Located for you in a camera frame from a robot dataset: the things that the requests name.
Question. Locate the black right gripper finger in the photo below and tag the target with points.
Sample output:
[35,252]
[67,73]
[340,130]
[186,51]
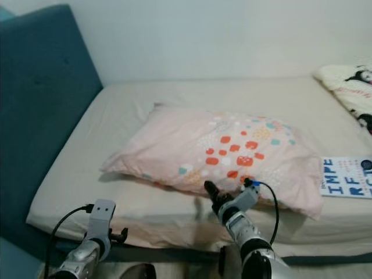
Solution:
[214,190]

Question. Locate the pink patterned pillow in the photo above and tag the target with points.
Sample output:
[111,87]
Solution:
[168,145]

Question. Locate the white book blue letters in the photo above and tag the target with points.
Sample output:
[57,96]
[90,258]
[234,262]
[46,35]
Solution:
[346,177]

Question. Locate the cream cartoon print blanket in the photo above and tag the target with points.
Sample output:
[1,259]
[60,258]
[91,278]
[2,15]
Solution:
[349,87]

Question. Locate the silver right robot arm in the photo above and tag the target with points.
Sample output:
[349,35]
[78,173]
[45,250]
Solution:
[253,235]

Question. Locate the grey left robot leg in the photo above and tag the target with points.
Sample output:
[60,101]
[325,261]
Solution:
[139,272]

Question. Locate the grey robot leg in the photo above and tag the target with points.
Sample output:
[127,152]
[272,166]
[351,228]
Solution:
[139,272]
[229,261]

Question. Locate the grey right robot leg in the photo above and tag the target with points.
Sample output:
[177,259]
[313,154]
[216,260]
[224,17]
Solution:
[229,261]

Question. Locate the cream sheeted bed mattress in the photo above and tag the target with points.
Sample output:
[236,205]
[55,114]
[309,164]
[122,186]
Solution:
[122,104]

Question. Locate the teal upholstered headboard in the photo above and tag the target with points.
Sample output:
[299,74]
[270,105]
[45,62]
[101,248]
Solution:
[40,104]

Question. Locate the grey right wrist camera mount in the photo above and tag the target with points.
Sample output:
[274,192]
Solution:
[243,199]

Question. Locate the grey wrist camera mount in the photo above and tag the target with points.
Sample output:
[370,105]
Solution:
[102,221]
[243,199]

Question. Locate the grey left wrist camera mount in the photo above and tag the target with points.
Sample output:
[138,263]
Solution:
[102,221]

